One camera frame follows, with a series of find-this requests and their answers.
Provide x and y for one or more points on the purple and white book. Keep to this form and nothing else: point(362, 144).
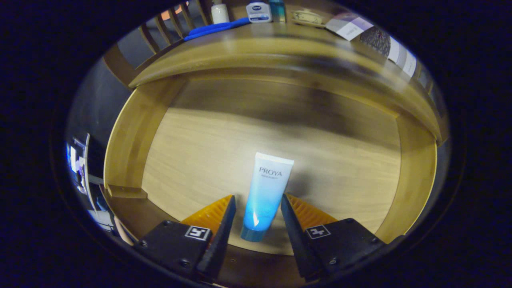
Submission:
point(350, 26)

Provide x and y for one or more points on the wooden countertop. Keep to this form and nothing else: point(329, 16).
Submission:
point(260, 38)

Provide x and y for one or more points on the brown wooden drawer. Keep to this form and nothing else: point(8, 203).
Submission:
point(208, 152)

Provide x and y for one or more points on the white spray bottle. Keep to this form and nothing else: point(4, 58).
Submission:
point(220, 13)

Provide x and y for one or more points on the brown wooden cabinet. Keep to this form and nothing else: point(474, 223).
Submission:
point(120, 68)

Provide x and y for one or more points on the blue folded cloth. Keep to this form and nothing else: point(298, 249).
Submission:
point(218, 28)

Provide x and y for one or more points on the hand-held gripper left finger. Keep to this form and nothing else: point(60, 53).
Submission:
point(222, 244)

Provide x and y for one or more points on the black backdrop cloth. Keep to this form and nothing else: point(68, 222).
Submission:
point(96, 104)

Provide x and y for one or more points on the white book with black lettering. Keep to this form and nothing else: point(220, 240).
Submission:
point(406, 60)

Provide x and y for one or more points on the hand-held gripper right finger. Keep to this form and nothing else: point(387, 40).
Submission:
point(298, 244)

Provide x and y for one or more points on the white bottle with blue cap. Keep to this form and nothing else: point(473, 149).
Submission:
point(258, 12)

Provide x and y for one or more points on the teal slim bottle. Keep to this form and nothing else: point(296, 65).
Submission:
point(277, 10)

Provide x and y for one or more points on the white book with dark cover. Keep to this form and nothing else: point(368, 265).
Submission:
point(376, 40)

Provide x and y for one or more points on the beige lidded teacup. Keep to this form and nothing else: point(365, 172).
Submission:
point(307, 17)

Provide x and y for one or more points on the blue and white tube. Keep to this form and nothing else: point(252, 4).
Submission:
point(266, 192)

